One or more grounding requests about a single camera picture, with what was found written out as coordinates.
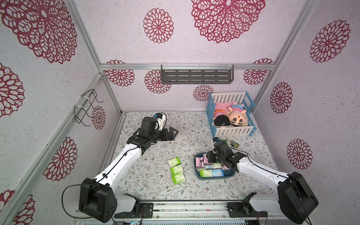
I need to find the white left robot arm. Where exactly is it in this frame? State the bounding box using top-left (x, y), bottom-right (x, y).
top-left (79, 112), bottom-right (178, 223)

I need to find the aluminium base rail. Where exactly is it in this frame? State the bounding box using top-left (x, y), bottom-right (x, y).
top-left (106, 200), bottom-right (287, 225)

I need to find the green tissue pack top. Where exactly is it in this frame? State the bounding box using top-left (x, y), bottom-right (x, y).
top-left (212, 163), bottom-right (223, 169)

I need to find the black wire wall rack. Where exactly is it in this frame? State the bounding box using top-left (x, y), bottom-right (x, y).
top-left (73, 89), bottom-right (104, 127)

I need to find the blue tissue pack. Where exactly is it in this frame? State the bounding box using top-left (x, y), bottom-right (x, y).
top-left (212, 169), bottom-right (224, 177)
top-left (204, 164), bottom-right (214, 170)

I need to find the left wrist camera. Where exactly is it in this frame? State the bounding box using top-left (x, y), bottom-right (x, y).
top-left (154, 112), bottom-right (167, 131)

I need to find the blue white toy crib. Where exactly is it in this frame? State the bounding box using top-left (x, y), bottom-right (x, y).
top-left (206, 91), bottom-right (256, 139)

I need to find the pink plush doll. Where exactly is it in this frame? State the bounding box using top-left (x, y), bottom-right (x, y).
top-left (214, 101), bottom-right (237, 115)

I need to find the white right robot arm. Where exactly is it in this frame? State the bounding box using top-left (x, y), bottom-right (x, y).
top-left (208, 137), bottom-right (319, 225)

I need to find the green tissue pack bottom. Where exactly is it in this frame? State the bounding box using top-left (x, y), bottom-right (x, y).
top-left (172, 172), bottom-right (186, 185)

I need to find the black-haired plush doll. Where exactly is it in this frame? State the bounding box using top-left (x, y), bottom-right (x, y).
top-left (213, 104), bottom-right (248, 128)

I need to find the green tissue pack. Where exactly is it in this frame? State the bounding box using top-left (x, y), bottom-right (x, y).
top-left (172, 172), bottom-right (186, 185)
top-left (212, 163), bottom-right (223, 169)
top-left (170, 165), bottom-right (183, 176)
top-left (168, 157), bottom-right (181, 167)
top-left (199, 170), bottom-right (213, 178)

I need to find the dark teal storage box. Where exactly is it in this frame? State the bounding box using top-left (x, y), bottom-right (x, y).
top-left (193, 153), bottom-right (235, 180)

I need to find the blue tissue pack top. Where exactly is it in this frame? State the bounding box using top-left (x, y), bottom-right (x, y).
top-left (204, 164), bottom-right (214, 170)

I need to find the grey wall shelf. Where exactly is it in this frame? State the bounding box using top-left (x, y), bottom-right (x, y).
top-left (160, 65), bottom-right (234, 84)

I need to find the small figurine keychain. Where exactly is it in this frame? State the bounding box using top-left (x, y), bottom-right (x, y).
top-left (230, 140), bottom-right (239, 148)

